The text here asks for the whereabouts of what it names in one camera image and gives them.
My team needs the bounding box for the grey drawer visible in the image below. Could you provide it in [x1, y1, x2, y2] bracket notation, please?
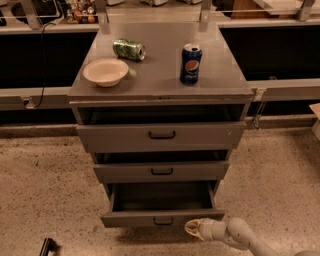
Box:
[94, 161, 229, 183]
[101, 180, 224, 228]
[77, 121, 245, 153]

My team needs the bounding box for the grey metal drawer cabinet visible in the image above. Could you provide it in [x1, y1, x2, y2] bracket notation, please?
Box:
[67, 21, 255, 201]

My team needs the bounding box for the grey bottom drawer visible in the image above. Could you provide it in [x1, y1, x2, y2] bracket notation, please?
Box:
[101, 180, 224, 228]

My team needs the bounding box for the black object on floor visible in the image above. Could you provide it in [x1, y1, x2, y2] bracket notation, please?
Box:
[39, 238, 58, 256]

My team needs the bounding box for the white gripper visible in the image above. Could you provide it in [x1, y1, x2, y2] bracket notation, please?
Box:
[185, 218, 216, 241]

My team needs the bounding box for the hanging metal hook strap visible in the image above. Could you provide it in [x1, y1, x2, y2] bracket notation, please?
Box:
[252, 88, 268, 130]

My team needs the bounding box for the cluster of small colourful items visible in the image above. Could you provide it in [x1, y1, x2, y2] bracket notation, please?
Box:
[65, 0, 98, 24]

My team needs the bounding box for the blue Pepsi can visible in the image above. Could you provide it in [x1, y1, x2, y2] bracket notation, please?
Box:
[180, 43, 202, 85]

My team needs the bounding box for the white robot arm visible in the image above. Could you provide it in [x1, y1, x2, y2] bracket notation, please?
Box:
[184, 217, 279, 256]

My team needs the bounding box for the green soda can lying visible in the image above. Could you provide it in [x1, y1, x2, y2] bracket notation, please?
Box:
[113, 38, 146, 61]

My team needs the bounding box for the black power cable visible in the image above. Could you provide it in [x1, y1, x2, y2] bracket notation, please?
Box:
[33, 21, 58, 110]

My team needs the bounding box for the grey top drawer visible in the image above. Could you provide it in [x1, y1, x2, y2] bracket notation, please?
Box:
[77, 121, 245, 153]

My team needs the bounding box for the grey middle drawer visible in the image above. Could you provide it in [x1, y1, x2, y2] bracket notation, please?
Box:
[94, 161, 229, 183]

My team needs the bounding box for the white paper bowl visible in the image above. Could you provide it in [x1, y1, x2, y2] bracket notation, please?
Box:
[83, 58, 129, 87]

